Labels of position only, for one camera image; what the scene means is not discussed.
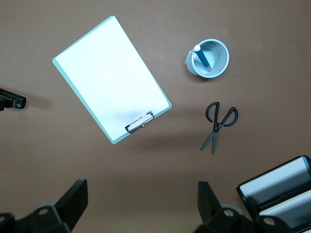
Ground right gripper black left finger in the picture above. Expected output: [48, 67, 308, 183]
[0, 179, 88, 233]

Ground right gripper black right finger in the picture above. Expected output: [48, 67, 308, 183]
[193, 181, 292, 233]

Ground blue marker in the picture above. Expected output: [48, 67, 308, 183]
[193, 45, 211, 69]

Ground black stacked document tray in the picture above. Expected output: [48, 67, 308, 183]
[236, 155, 311, 233]

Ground white paper sheet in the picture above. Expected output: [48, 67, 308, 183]
[239, 157, 309, 199]
[259, 191, 311, 230]
[55, 17, 170, 142]

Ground black and blue scissors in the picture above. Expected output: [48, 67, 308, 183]
[200, 101, 239, 155]

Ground teal clipboard with metal clip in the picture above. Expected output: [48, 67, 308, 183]
[52, 16, 173, 145]

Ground black stapler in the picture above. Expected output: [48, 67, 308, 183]
[0, 87, 27, 112]

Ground light blue mesh pen cup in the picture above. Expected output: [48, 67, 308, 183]
[186, 38, 230, 80]

